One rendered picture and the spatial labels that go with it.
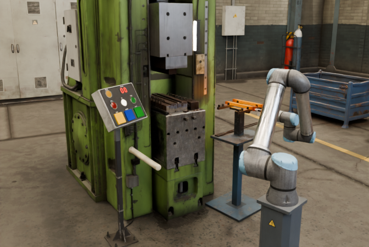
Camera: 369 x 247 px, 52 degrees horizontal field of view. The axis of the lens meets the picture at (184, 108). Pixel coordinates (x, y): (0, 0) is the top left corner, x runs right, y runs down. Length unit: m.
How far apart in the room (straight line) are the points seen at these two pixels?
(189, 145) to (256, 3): 7.95
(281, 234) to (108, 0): 2.17
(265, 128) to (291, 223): 0.57
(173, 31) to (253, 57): 7.91
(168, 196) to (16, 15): 5.61
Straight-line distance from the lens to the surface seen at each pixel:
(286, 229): 2.35
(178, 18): 2.95
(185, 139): 3.07
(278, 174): 2.25
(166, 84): 3.50
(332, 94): 6.39
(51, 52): 8.07
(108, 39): 3.23
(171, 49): 2.92
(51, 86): 8.15
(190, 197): 3.32
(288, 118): 2.89
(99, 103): 2.54
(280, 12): 11.21
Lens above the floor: 1.66
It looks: 14 degrees down
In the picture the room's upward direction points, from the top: straight up
